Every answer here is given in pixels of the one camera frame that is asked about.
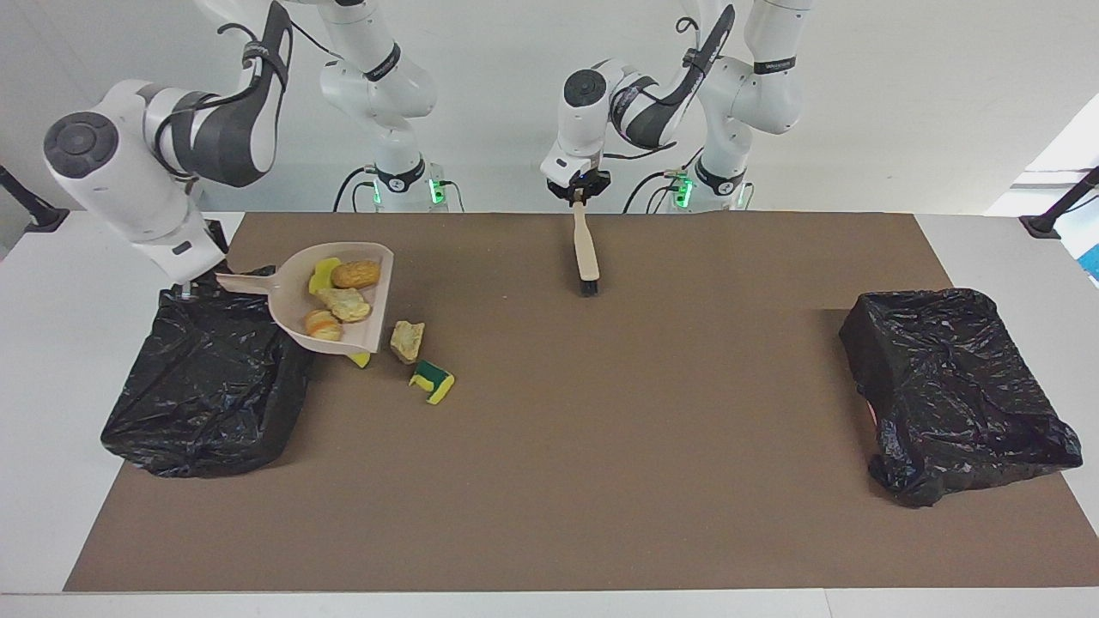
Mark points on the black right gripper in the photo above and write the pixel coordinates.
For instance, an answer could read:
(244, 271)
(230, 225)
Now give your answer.
(215, 242)

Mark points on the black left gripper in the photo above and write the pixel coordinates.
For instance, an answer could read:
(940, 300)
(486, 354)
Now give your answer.
(579, 182)

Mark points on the beige hand brush black bristles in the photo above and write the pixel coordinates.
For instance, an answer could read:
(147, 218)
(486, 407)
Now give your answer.
(586, 249)

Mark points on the beige plastic dustpan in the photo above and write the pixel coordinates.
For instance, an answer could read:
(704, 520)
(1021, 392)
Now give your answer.
(288, 305)

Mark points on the yellow sponge chunk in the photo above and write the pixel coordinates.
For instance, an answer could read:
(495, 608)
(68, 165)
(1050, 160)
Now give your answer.
(321, 276)

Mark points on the striped toy croissant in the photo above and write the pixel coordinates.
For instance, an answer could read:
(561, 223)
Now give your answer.
(323, 324)

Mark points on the brown oval bread roll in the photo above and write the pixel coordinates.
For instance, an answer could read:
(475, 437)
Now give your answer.
(355, 274)

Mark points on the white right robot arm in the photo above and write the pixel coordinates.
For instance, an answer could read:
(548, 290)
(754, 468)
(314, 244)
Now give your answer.
(129, 163)

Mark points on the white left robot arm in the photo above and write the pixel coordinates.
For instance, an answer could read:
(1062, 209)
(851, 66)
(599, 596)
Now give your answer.
(652, 103)

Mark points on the bin lined with black bag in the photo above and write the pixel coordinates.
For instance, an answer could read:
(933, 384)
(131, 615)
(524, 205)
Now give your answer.
(215, 403)
(944, 386)

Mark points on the small yellow sponge piece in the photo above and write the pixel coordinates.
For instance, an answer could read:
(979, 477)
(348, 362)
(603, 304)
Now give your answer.
(361, 360)

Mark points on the pale stone-like bread chunk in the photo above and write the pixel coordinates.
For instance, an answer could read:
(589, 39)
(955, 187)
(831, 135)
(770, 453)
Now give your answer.
(407, 341)

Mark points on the yellow and green sponge piece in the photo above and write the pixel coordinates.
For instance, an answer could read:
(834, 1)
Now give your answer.
(432, 382)

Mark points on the brown table mat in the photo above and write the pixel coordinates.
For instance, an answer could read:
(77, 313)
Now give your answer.
(558, 515)

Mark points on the blue object at table edge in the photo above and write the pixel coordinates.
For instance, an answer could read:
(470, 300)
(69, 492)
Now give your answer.
(1093, 262)

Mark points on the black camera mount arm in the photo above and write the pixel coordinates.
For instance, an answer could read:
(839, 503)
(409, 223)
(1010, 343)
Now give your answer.
(1060, 206)
(30, 206)

